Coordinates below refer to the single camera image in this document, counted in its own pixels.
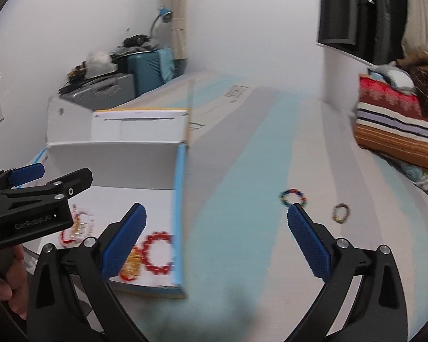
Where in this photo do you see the dark window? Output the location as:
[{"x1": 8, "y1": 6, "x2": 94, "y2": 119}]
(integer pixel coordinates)
[{"x1": 317, "y1": 0, "x2": 409, "y2": 62}]

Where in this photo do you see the light blue cloth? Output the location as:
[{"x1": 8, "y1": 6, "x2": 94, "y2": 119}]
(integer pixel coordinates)
[{"x1": 369, "y1": 62, "x2": 416, "y2": 94}]

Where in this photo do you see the teal suitcase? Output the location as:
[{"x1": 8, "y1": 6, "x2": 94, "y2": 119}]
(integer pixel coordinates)
[{"x1": 126, "y1": 48, "x2": 176, "y2": 97}]

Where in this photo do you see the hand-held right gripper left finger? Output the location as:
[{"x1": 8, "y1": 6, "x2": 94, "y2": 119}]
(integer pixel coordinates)
[{"x1": 26, "y1": 203, "x2": 154, "y2": 342}]

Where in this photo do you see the multicolour bead bracelet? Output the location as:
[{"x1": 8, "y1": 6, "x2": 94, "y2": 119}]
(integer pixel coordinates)
[{"x1": 279, "y1": 189, "x2": 308, "y2": 208}]

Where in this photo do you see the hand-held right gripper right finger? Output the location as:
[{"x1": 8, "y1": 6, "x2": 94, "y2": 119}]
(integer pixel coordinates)
[{"x1": 282, "y1": 203, "x2": 409, "y2": 342}]

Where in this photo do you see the striped red brown pillow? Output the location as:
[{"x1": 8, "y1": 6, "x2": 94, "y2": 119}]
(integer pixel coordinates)
[{"x1": 354, "y1": 73, "x2": 428, "y2": 173}]

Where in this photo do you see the olive brown bead bracelet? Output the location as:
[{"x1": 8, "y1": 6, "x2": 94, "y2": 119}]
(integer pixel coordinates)
[{"x1": 332, "y1": 203, "x2": 350, "y2": 224}]

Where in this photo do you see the red bead bracelet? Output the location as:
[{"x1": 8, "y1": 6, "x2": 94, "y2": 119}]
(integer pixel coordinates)
[{"x1": 142, "y1": 233, "x2": 175, "y2": 275}]

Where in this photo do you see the large red cord bracelet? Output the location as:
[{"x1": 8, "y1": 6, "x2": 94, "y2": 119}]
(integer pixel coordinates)
[{"x1": 59, "y1": 230, "x2": 82, "y2": 249}]

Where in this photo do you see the white plastic bag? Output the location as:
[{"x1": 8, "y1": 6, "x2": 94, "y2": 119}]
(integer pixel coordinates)
[{"x1": 86, "y1": 51, "x2": 115, "y2": 79}]

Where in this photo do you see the striped bed sheet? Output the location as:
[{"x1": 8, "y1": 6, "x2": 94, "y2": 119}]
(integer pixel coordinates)
[{"x1": 107, "y1": 71, "x2": 428, "y2": 342}]

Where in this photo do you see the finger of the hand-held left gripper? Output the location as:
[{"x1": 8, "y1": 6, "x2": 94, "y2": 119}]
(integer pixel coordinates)
[
  {"x1": 0, "y1": 167, "x2": 93, "y2": 205},
  {"x1": 0, "y1": 163, "x2": 45, "y2": 195}
]

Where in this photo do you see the blue desk lamp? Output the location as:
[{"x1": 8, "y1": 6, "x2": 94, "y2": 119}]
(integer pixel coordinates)
[{"x1": 150, "y1": 7, "x2": 173, "y2": 40}]

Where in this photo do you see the yellow bead bracelet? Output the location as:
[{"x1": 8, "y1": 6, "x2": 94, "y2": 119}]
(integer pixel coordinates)
[{"x1": 119, "y1": 247, "x2": 144, "y2": 281}]

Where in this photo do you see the grey suitcase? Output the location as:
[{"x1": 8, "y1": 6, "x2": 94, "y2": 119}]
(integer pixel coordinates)
[{"x1": 59, "y1": 73, "x2": 136, "y2": 107}]

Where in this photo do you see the blue white box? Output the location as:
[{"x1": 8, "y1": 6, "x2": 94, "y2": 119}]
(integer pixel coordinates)
[{"x1": 32, "y1": 96, "x2": 191, "y2": 300}]

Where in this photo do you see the pink bead bracelet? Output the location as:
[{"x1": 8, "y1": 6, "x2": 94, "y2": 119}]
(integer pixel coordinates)
[{"x1": 70, "y1": 205, "x2": 95, "y2": 237}]

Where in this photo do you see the black bag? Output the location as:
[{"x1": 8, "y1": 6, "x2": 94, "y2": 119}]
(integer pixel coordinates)
[{"x1": 123, "y1": 35, "x2": 155, "y2": 49}]

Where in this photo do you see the floral pale pillow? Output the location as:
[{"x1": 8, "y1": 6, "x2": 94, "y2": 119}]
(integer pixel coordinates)
[{"x1": 387, "y1": 157, "x2": 428, "y2": 197}]

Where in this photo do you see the person's left hand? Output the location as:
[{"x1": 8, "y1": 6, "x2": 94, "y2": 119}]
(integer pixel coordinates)
[{"x1": 0, "y1": 244, "x2": 30, "y2": 315}]

